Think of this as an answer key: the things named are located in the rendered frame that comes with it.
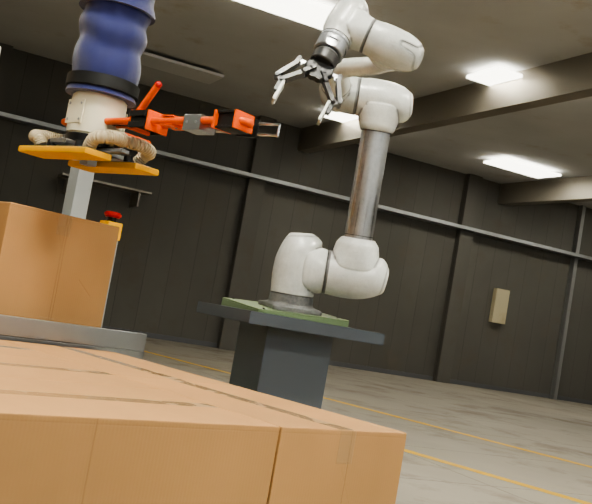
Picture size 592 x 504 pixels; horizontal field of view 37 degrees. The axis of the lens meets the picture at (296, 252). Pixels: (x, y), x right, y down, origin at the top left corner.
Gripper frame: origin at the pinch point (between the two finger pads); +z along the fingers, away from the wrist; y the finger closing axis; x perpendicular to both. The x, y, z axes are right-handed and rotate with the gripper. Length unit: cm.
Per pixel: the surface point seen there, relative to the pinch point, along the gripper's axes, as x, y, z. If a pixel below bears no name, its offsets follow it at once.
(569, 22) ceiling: 449, 116, -510
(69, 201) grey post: 342, -161, -82
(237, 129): 0.6, -11.5, 13.2
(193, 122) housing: 9.3, -25.0, 12.0
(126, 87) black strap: 30, -54, -1
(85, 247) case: 68, -50, 38
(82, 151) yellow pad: 25, -53, 27
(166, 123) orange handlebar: 17.0, -33.7, 11.6
